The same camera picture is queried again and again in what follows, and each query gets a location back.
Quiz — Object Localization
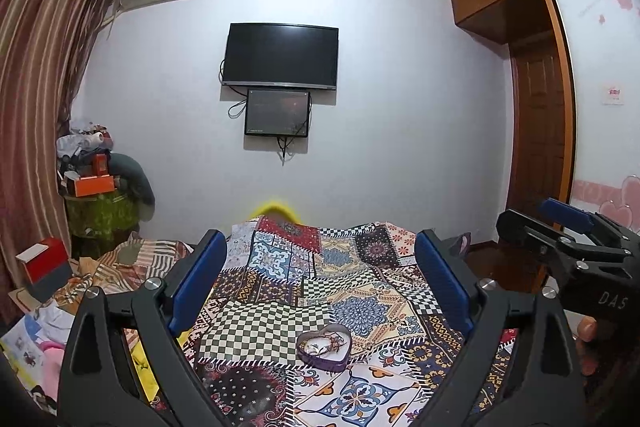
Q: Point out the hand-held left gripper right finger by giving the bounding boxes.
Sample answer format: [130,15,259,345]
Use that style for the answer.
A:
[415,229,588,427]

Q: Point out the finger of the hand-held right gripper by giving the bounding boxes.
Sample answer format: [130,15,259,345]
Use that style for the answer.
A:
[496,209,636,278]
[539,198,640,253]

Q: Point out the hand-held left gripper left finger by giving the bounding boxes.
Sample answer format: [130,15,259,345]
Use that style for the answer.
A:
[57,229,228,427]

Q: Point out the purple heart-shaped tin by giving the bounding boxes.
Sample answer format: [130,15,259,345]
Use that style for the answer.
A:
[295,325,352,373]

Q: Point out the person's right hand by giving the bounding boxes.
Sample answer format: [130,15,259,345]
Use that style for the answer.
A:
[575,317,600,375]

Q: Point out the dark purple pouch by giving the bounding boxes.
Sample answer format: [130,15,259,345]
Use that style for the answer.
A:
[450,232,474,259]

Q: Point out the white wardrobe sliding door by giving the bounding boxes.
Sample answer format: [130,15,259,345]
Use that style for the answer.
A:
[550,0,640,233]

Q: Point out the striped brown bedding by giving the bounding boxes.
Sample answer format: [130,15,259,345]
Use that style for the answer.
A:
[50,232,197,308]

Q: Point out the patchwork printed bedspread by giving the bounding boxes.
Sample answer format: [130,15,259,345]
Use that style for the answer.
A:
[180,214,521,427]

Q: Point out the green cloth covered stand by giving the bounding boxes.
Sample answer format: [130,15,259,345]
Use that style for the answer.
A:
[65,189,142,254]

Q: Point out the dark green cushion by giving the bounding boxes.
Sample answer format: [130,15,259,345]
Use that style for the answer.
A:
[107,153,156,222]

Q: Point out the orange box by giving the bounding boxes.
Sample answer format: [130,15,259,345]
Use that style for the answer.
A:
[75,176,116,198]

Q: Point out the red box with white lid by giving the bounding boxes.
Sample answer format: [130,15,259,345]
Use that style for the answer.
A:
[15,238,73,303]

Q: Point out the pile of clutter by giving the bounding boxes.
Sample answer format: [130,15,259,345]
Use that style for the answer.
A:
[56,119,119,188]

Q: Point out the pile of clothes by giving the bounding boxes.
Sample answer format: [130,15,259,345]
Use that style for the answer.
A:
[0,297,77,414]

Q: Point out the brown striped curtain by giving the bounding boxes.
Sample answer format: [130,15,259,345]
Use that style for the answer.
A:
[0,0,122,324]

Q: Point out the black monitor cable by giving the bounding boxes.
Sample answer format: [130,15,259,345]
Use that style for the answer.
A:
[276,136,297,166]

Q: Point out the small black wall monitor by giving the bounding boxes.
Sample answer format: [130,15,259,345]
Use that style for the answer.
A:
[244,89,311,138]

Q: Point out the black wall television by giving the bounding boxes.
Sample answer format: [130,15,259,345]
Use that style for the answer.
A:
[222,23,340,90]

